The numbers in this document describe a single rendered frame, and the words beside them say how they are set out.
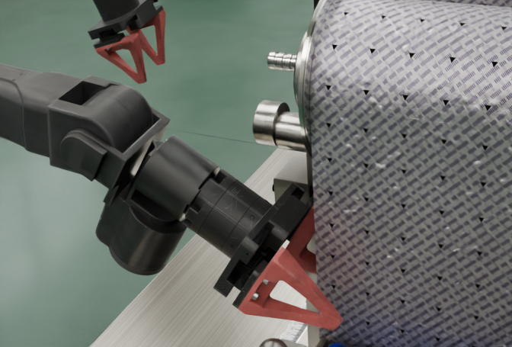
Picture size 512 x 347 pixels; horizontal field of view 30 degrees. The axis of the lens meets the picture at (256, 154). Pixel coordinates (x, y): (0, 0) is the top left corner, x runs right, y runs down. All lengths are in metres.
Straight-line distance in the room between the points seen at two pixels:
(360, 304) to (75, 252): 2.21
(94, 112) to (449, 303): 0.32
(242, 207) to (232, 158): 2.60
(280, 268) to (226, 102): 3.09
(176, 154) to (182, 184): 0.03
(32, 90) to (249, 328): 0.39
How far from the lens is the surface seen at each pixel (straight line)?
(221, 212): 0.78
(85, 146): 0.78
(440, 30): 0.70
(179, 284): 1.14
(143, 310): 1.11
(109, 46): 1.34
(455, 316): 0.77
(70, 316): 2.69
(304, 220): 0.81
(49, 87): 0.83
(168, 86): 4.02
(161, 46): 1.40
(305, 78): 0.71
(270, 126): 0.84
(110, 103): 0.81
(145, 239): 0.83
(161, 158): 0.79
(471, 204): 0.71
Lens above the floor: 1.55
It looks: 27 degrees down
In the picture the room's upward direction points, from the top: 4 degrees counter-clockwise
